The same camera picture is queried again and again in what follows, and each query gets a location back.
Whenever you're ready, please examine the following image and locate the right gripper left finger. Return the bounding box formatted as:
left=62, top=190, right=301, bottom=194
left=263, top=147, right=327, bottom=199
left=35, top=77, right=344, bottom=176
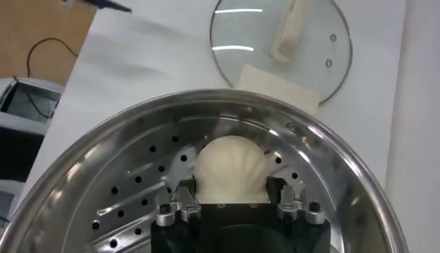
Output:
left=154, top=178, right=202, bottom=227

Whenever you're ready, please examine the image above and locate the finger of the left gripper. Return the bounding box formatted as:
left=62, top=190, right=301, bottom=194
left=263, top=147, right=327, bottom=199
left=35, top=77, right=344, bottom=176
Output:
left=65, top=0, right=133, bottom=14

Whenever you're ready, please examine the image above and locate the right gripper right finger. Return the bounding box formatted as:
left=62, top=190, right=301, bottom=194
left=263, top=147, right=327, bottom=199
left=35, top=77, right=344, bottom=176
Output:
left=266, top=177, right=326, bottom=226

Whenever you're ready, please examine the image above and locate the white steamed baozi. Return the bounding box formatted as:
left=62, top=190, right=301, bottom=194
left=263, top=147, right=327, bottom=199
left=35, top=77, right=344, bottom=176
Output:
left=192, top=135, right=271, bottom=204

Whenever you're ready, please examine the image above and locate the steel perforated steamer basket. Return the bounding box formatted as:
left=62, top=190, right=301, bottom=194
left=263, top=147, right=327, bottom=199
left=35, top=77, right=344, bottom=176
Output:
left=0, top=65, right=410, bottom=253

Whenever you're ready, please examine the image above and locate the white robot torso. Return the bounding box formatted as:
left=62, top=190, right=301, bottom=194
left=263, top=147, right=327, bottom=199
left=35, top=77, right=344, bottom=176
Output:
left=0, top=77, right=66, bottom=228

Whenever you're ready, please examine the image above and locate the black floor cable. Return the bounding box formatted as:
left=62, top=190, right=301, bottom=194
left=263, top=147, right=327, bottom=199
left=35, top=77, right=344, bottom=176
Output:
left=26, top=36, right=79, bottom=78

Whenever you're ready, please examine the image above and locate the glass lid with cream handle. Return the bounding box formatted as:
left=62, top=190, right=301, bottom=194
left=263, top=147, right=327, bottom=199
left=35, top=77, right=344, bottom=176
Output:
left=209, top=0, right=354, bottom=106

